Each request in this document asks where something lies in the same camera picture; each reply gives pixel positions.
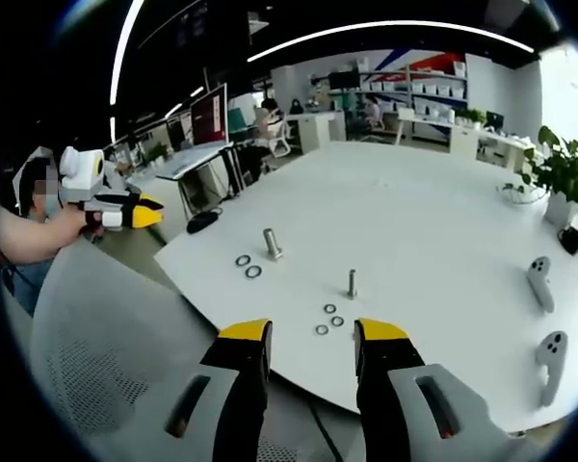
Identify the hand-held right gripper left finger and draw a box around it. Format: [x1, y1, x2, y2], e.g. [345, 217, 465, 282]
[95, 318, 275, 462]

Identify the small green desk plant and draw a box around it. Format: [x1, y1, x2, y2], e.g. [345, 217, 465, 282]
[455, 107, 488, 129]

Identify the black floor cable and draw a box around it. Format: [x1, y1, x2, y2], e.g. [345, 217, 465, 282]
[307, 398, 351, 462]

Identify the black power adapter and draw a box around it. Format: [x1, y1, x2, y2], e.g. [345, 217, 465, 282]
[558, 226, 578, 256]

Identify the small computer monitor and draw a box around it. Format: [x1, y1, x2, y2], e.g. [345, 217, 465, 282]
[166, 110, 195, 151]

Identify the black computer mouse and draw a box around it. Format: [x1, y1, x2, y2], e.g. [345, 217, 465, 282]
[186, 209, 222, 236]

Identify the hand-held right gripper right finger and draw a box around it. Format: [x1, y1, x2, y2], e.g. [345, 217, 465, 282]
[354, 317, 536, 462]

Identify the white background counter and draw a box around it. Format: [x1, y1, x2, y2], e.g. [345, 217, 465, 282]
[283, 110, 347, 156]

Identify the person's left hand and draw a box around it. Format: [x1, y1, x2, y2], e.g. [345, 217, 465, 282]
[55, 204, 89, 238]

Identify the white handheld controller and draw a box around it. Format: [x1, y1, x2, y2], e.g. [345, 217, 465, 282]
[525, 255, 557, 315]
[534, 330, 569, 408]

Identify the white standing desk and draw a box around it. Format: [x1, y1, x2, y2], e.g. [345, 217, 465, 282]
[155, 141, 247, 218]

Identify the short curved ceiling light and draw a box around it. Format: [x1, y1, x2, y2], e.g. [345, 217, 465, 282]
[109, 0, 146, 106]

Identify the large threaded steel stud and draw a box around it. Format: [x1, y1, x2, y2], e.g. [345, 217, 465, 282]
[262, 227, 285, 262]

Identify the person's blue clothing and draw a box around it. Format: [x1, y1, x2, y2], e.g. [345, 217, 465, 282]
[0, 258, 55, 317]

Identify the white mesh office chair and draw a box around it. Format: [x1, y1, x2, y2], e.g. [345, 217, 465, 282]
[30, 239, 328, 462]

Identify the shelf with white bins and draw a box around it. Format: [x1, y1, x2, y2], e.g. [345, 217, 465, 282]
[357, 56, 468, 127]

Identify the long curved ceiling light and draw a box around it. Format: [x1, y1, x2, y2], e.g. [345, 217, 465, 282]
[247, 19, 536, 64]

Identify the green potted plant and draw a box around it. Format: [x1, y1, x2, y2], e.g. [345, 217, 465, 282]
[499, 124, 578, 228]

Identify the white swivel chair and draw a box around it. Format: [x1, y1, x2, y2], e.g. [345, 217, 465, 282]
[267, 118, 294, 158]

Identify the large computer monitor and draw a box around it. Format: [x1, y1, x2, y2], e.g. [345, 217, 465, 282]
[189, 82, 230, 149]

